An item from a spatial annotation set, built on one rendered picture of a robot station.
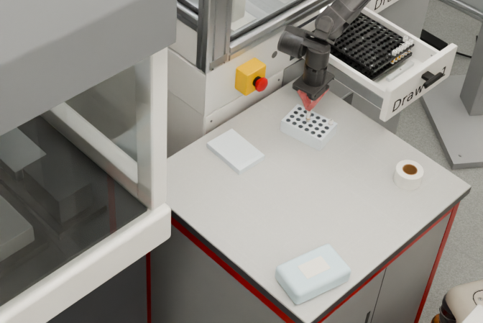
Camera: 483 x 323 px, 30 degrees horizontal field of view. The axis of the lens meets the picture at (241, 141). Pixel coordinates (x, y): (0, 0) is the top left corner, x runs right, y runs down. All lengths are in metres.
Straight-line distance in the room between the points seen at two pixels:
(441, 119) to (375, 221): 1.48
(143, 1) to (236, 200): 0.79
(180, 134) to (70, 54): 1.03
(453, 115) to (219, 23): 1.67
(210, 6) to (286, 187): 0.49
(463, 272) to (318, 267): 1.21
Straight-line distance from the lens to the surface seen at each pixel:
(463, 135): 3.59
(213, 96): 2.33
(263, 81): 2.33
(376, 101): 2.38
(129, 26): 1.56
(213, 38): 2.21
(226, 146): 2.31
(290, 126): 2.36
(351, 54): 2.45
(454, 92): 3.77
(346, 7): 2.18
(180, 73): 2.35
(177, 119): 2.46
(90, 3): 1.49
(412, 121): 3.65
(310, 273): 2.03
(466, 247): 3.25
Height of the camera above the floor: 2.40
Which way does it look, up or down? 44 degrees down
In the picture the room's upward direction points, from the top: 5 degrees clockwise
